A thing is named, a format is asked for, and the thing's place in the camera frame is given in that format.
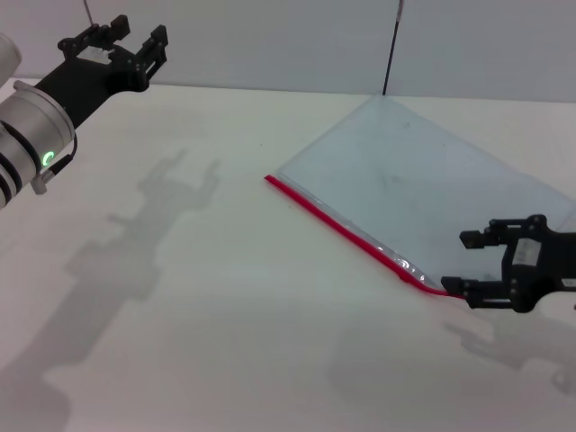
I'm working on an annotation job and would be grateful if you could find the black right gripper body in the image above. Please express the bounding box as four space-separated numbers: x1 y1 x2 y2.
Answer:
500 230 576 313

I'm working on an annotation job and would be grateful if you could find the clear document bag red zip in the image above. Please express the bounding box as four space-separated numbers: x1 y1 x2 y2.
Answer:
264 94 571 301

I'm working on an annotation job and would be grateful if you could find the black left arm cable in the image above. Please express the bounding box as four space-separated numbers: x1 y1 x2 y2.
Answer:
33 133 79 195

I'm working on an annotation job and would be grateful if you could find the thin black pole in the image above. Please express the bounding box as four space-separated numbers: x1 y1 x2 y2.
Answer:
382 0 405 97

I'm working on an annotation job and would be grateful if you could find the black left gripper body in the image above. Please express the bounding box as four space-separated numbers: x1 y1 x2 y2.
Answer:
33 44 149 132

